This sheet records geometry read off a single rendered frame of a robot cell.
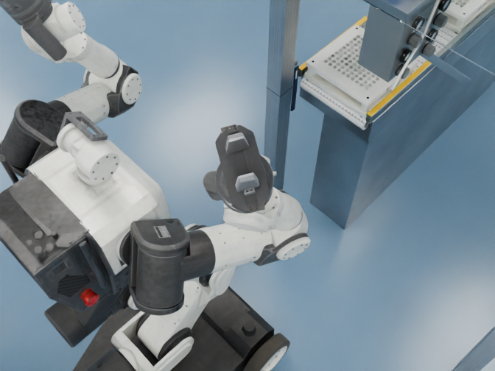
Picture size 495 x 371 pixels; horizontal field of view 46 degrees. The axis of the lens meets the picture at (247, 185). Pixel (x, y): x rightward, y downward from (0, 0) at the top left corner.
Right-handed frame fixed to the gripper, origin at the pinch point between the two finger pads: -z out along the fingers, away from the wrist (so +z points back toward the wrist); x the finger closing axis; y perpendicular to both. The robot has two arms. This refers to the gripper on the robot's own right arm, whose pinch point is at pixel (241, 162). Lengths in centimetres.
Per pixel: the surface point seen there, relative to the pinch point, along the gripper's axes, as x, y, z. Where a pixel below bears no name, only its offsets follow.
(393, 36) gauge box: 34, 46, 60
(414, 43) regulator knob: 32, 51, 62
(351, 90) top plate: 33, 39, 89
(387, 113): 26, 50, 100
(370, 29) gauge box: 39, 42, 63
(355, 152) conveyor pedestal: 22, 44, 129
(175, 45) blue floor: 122, -12, 219
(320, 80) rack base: 41, 32, 97
